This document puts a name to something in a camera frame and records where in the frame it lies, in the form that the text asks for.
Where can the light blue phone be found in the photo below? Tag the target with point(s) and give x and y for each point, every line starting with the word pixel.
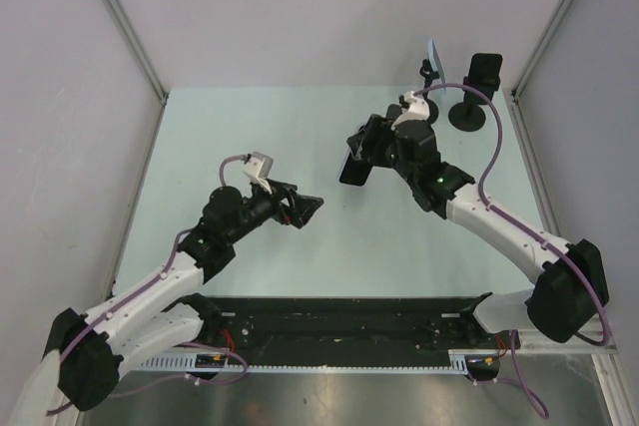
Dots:
pixel 437 62

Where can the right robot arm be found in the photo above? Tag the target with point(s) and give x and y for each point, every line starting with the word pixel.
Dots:
pixel 569 284

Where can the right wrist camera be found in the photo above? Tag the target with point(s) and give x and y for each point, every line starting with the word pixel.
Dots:
pixel 417 109

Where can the black phone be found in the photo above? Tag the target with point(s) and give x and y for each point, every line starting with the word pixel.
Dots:
pixel 484 71

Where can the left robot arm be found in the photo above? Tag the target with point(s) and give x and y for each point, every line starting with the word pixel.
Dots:
pixel 100 346

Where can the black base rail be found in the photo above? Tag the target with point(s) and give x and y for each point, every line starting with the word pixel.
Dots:
pixel 345 332

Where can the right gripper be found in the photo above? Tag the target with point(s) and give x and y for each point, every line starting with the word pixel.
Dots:
pixel 377 128

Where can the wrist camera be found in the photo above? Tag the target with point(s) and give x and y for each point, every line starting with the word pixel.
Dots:
pixel 257 167
pixel 417 109

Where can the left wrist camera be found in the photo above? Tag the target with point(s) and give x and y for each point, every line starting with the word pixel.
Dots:
pixel 257 167

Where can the black stand with blue phone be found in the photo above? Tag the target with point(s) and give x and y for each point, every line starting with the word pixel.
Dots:
pixel 433 109

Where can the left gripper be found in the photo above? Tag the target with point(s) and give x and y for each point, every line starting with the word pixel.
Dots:
pixel 304 205

